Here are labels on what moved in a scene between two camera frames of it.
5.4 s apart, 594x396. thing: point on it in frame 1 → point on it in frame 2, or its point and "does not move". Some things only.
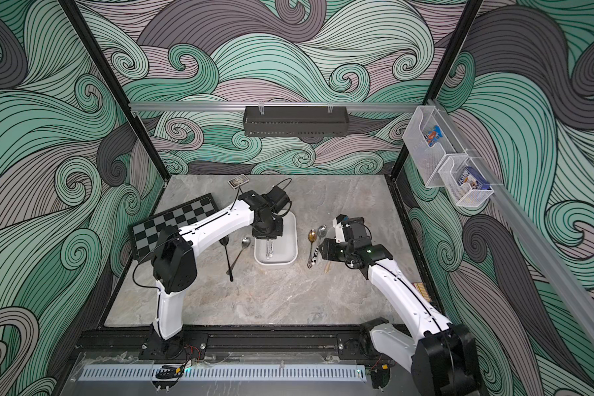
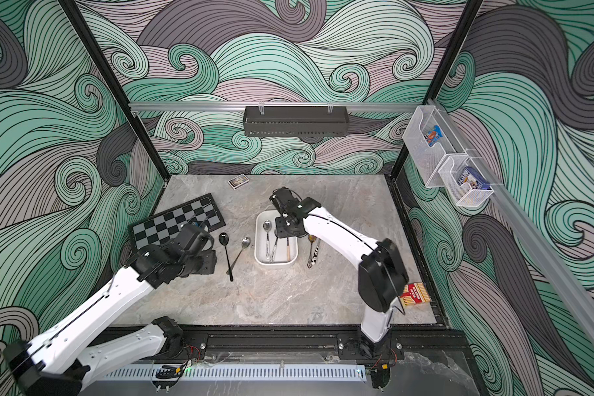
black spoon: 224,241 does not move
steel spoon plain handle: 246,242 does not move
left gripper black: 258,234 → 210,257
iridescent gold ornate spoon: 312,238 does not move
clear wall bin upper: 428,139 does not move
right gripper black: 332,249 → 285,227
